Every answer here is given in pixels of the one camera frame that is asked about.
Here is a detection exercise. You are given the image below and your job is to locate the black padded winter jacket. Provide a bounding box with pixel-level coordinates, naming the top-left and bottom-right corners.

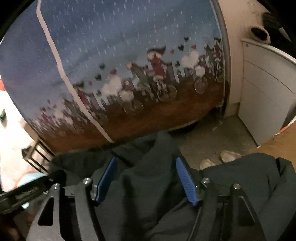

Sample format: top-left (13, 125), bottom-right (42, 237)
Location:
top-left (14, 131), bottom-right (296, 241)

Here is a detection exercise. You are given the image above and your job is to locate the colourful patchwork bed cover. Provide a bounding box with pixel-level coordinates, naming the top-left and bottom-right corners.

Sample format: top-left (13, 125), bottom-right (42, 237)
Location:
top-left (14, 122), bottom-right (296, 186)

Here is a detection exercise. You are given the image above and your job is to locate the light slipper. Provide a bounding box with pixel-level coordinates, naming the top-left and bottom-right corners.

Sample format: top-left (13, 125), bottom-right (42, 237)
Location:
top-left (199, 159), bottom-right (216, 170)
top-left (220, 150), bottom-right (242, 163)

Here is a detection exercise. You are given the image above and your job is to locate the small wooden side table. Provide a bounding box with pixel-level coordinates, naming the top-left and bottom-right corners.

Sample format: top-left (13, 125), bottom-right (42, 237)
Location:
top-left (21, 140), bottom-right (55, 174)

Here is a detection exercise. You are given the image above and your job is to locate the white drawer cabinet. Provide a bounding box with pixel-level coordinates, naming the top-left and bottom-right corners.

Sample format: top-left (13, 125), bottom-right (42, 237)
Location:
top-left (238, 39), bottom-right (296, 145)

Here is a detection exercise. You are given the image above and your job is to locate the blue fabric wardrobe cover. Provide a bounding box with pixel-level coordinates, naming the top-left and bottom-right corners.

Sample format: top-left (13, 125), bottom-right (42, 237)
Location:
top-left (1, 1), bottom-right (225, 152)

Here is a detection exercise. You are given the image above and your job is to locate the wooden wardrobe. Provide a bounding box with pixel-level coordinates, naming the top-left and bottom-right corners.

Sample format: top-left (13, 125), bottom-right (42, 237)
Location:
top-left (217, 1), bottom-right (268, 116)

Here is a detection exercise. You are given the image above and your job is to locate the green wall hook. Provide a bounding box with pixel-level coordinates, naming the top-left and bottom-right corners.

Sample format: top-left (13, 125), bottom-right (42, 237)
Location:
top-left (0, 109), bottom-right (6, 122)

